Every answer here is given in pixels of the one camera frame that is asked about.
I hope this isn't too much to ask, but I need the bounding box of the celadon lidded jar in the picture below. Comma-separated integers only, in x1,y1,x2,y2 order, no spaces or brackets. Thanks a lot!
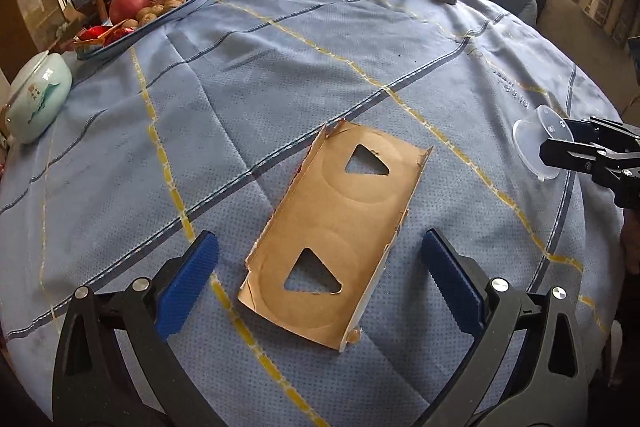
4,50,73,144

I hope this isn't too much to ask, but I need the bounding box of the red pomegranate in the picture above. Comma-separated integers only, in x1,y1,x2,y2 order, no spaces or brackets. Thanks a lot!
109,0,163,25

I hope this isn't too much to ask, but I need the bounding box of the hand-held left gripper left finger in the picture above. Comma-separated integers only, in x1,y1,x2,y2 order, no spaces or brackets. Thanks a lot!
51,230,226,427

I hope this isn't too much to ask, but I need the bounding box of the person's right hand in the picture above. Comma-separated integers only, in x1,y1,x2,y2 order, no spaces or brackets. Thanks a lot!
620,212,640,275

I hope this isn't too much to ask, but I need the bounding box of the pile of walnuts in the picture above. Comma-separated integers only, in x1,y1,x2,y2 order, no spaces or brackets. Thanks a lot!
122,0,186,28

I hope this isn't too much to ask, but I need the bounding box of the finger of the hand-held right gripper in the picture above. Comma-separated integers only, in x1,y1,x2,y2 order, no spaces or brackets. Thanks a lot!
539,138,640,175
561,117,640,142

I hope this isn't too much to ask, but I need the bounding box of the red foil packet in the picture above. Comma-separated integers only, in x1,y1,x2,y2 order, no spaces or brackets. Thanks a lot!
75,24,131,48

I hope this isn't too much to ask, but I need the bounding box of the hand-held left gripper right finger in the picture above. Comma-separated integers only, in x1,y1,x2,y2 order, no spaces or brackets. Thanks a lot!
415,228,588,427

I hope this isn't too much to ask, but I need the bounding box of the brown cardboard cup carrier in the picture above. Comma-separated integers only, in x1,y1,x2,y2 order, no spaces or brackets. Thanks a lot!
236,118,435,353

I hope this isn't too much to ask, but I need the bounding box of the blue checked tablecloth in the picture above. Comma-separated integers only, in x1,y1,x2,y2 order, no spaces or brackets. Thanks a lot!
0,0,626,427

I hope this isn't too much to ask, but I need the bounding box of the clear plastic lid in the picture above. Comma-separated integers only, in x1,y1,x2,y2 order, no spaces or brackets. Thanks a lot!
512,104,573,181

